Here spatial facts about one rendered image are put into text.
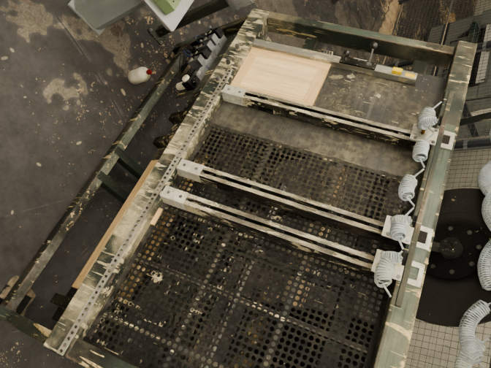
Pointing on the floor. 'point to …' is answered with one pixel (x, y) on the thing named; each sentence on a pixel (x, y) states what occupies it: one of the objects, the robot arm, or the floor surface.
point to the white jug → (139, 75)
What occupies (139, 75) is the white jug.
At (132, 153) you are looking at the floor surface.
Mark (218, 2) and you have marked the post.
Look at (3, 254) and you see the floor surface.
